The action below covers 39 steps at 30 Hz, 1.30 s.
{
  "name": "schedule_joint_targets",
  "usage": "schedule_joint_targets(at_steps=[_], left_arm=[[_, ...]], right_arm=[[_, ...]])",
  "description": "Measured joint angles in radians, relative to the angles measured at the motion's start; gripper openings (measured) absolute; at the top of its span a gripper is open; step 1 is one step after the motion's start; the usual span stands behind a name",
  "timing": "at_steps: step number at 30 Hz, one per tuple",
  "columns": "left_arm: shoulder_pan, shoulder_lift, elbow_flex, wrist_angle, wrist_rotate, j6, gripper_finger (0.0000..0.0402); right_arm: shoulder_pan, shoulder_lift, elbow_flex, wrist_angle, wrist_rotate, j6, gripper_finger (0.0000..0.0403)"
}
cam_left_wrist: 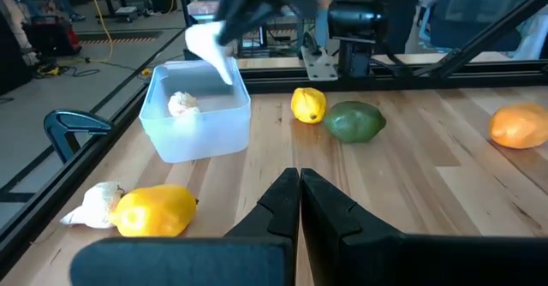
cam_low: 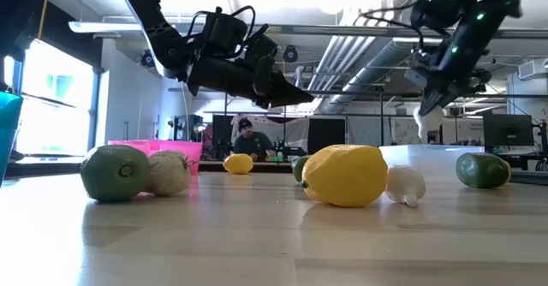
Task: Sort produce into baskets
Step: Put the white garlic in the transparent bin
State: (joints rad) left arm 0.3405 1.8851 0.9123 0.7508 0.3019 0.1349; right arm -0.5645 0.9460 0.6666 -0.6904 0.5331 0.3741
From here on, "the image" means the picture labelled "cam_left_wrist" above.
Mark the yellow lemon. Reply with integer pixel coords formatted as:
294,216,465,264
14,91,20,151
290,86,328,125
109,184,199,238
489,102,548,150

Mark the blue-grey office chair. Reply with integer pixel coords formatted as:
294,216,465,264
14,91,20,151
429,0,541,52

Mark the silver mounting plate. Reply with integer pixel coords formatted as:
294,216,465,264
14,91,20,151
301,45,340,83

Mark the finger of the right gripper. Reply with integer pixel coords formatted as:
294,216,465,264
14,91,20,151
220,1,282,47
213,0,241,21

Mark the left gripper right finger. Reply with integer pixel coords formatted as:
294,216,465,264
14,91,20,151
301,168,548,286

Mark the black table edge clamp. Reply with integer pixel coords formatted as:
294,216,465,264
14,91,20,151
43,109,115,165

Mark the yellow floor cable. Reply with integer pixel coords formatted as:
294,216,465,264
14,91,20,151
82,0,116,63

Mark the large white garlic bulb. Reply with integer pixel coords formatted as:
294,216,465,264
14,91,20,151
184,20,235,86

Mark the green lime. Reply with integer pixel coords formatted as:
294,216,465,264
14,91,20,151
323,100,387,145

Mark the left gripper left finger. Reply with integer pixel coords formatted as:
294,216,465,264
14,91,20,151
70,167,301,286

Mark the clear plastic basket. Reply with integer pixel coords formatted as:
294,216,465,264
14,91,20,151
139,57,253,164

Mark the red black bag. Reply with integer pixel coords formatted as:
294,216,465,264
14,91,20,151
25,14,83,58

